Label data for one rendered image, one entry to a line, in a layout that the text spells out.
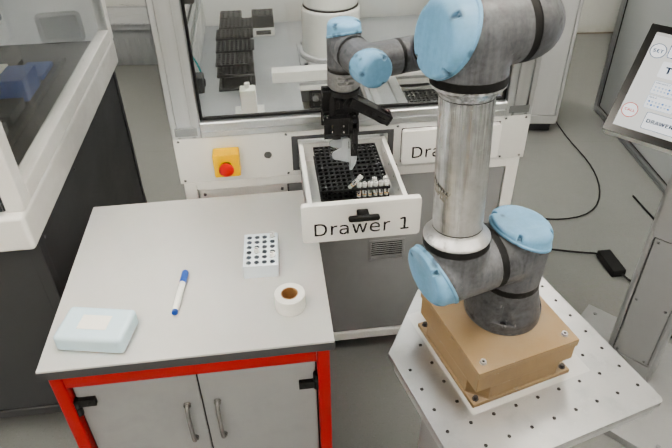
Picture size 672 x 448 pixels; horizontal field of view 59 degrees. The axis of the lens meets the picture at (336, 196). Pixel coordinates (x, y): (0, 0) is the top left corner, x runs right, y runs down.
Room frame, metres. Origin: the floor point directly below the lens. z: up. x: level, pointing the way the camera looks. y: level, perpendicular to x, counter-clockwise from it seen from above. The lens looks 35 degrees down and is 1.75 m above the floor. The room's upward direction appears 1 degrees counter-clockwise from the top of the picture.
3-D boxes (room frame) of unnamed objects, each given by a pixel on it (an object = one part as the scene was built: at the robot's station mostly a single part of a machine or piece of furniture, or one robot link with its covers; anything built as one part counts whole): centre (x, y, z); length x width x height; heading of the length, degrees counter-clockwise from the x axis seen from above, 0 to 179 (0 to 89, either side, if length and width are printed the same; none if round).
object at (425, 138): (1.50, -0.34, 0.87); 0.29 x 0.02 x 0.11; 97
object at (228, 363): (1.11, 0.35, 0.38); 0.62 x 0.58 x 0.76; 97
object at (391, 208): (1.14, -0.06, 0.87); 0.29 x 0.02 x 0.11; 97
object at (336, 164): (1.34, -0.04, 0.87); 0.22 x 0.18 x 0.06; 7
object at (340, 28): (1.24, -0.02, 1.28); 0.09 x 0.08 x 0.11; 24
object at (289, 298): (0.97, 0.11, 0.78); 0.07 x 0.07 x 0.04
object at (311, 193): (1.35, -0.04, 0.86); 0.40 x 0.26 x 0.06; 7
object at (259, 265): (1.12, 0.19, 0.78); 0.12 x 0.08 x 0.04; 5
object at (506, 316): (0.85, -0.33, 0.91); 0.15 x 0.15 x 0.10
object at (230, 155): (1.41, 0.30, 0.88); 0.07 x 0.05 x 0.07; 97
